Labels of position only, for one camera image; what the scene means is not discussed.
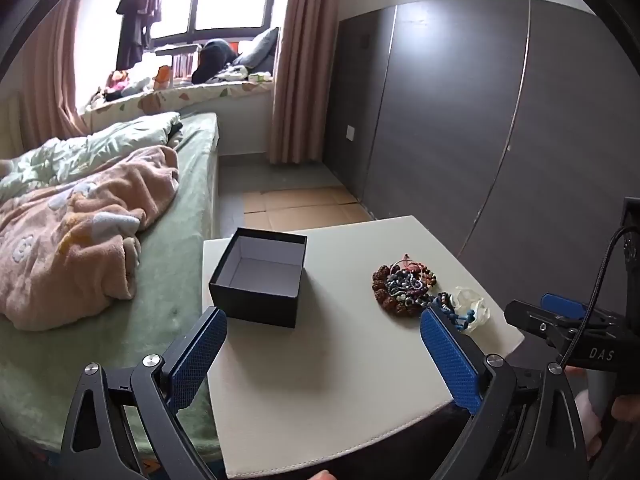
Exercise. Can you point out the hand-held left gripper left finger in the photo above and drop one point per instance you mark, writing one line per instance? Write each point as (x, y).
(197, 355)

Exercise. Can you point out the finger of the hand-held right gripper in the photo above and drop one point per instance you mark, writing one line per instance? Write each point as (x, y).
(562, 305)
(535, 322)

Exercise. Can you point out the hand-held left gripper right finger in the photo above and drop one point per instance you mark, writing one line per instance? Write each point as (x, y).
(450, 360)

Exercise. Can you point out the clear plastic bangle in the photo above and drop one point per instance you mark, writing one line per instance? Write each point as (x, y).
(477, 310)

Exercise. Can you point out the black jewelry box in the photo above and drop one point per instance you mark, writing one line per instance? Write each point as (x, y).
(250, 310)

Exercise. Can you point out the person's right hand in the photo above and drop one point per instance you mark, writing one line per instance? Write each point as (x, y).
(585, 420)

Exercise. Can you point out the bed with green sheet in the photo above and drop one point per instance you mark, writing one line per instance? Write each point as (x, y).
(175, 260)

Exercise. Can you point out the pink fleece blanket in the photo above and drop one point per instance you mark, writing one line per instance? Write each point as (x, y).
(75, 260)

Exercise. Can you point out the flattened cardboard sheets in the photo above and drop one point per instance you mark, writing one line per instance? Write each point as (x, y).
(300, 205)

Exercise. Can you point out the grey wardrobe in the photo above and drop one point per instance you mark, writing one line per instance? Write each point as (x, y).
(450, 110)

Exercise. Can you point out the green floral duvet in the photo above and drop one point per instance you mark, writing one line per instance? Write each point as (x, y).
(100, 150)

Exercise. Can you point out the patterned window seat cushion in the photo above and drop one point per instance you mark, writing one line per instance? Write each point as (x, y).
(200, 94)

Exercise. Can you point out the orange and white box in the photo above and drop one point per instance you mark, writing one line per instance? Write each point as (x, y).
(162, 77)

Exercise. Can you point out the pink plush toy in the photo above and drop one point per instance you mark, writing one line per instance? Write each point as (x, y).
(120, 82)

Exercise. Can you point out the row of books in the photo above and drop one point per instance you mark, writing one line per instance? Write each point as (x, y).
(184, 64)

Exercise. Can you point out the black bag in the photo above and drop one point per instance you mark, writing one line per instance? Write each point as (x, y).
(212, 60)

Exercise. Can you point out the grey pillow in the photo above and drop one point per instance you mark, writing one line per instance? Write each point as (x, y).
(260, 50)

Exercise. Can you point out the pink curtain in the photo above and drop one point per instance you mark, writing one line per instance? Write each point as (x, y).
(300, 60)
(55, 75)

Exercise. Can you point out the hanging dark clothes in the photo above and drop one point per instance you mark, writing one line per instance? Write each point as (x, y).
(135, 25)

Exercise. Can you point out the dark framed window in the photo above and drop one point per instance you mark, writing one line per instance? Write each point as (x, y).
(230, 0)

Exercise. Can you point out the white wall socket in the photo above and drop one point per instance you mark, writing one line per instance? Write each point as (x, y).
(350, 132)

